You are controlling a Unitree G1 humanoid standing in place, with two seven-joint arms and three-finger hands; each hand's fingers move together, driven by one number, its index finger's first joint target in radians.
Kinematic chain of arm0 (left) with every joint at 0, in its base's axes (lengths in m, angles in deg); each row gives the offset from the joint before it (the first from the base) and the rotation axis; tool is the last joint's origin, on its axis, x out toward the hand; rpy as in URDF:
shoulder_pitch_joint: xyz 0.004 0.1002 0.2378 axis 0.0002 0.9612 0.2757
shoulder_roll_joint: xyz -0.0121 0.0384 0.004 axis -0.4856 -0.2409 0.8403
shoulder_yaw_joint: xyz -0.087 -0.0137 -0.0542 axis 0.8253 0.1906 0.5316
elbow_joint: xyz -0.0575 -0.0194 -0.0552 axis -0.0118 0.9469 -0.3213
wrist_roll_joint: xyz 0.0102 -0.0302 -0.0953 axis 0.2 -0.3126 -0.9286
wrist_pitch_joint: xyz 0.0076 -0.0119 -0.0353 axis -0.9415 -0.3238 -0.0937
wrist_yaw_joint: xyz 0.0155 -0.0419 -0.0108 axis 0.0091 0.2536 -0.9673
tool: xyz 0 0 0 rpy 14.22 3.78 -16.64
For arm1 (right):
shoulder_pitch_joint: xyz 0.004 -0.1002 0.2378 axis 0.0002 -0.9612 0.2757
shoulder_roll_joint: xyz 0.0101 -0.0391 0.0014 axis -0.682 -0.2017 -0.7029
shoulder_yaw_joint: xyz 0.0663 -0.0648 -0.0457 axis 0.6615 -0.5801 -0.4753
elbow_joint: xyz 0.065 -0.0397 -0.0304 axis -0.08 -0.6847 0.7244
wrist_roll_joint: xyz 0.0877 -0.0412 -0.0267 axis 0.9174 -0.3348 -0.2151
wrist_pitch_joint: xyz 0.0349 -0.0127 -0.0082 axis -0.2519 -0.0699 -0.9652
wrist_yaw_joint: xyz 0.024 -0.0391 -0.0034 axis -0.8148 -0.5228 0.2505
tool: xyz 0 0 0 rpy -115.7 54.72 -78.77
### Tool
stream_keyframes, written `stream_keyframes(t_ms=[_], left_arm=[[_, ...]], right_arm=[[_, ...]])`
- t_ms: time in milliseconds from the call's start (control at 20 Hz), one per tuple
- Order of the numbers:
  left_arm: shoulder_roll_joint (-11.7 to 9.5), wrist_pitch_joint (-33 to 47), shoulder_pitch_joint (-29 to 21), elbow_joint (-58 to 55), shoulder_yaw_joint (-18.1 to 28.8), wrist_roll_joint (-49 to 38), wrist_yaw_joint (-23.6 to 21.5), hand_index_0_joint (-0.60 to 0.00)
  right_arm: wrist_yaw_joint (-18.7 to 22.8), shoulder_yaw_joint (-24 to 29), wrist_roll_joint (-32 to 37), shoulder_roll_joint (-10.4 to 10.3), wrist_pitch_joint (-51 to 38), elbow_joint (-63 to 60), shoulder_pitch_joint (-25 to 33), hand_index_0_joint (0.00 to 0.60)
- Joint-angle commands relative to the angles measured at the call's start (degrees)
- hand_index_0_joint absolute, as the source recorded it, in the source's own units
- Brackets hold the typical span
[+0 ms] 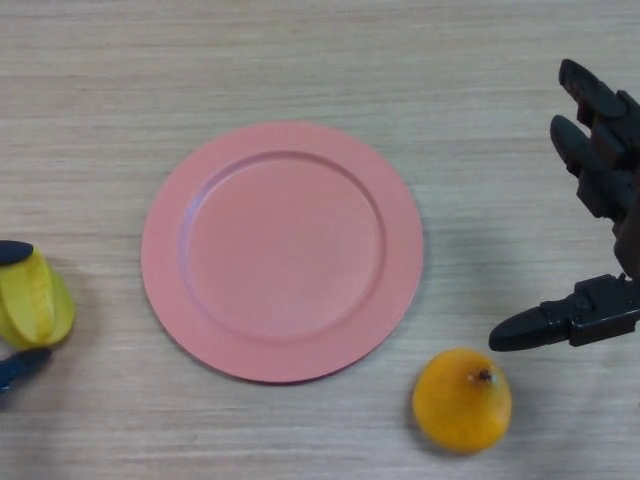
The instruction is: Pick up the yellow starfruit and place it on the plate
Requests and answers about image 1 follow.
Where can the yellow starfruit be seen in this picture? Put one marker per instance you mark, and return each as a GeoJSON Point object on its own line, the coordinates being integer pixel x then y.
{"type": "Point", "coordinates": [35, 305]}

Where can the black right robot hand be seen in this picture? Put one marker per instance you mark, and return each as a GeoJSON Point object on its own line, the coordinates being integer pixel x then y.
{"type": "Point", "coordinates": [607, 310]}

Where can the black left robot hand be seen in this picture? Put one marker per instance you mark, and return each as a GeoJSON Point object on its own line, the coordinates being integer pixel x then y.
{"type": "Point", "coordinates": [15, 252]}

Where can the orange pear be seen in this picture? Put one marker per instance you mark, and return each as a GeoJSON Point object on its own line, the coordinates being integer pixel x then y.
{"type": "Point", "coordinates": [460, 405]}

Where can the pink round plate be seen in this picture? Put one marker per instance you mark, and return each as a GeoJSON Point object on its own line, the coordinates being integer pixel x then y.
{"type": "Point", "coordinates": [285, 250]}

